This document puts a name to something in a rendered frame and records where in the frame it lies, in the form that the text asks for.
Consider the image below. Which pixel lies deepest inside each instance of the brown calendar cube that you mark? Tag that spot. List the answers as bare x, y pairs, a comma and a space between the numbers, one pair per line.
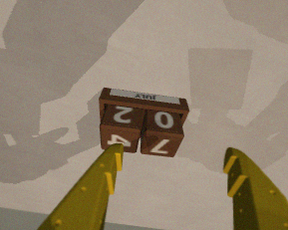
121, 124
162, 133

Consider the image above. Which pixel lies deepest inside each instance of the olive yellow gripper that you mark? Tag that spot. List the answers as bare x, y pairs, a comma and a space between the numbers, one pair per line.
257, 203

